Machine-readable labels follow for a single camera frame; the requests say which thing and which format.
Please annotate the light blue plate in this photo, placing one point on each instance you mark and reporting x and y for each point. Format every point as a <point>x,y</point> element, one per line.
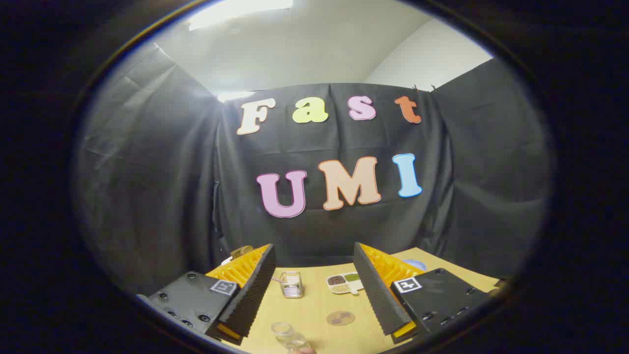
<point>416,264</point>

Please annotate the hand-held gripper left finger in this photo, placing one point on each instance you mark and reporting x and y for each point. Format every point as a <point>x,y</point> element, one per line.
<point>253,290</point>

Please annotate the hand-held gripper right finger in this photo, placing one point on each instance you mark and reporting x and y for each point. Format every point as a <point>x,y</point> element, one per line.
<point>376,290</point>

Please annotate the round brown coaster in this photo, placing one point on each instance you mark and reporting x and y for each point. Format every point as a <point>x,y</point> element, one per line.
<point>340,318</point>

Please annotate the black backdrop cloth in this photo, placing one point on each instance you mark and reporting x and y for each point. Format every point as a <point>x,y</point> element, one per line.
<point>162,187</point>

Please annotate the wooden table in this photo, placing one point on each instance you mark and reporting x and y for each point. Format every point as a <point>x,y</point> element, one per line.
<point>314,309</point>

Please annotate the white divided grain tray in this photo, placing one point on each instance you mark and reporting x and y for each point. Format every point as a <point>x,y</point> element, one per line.
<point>344,283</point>

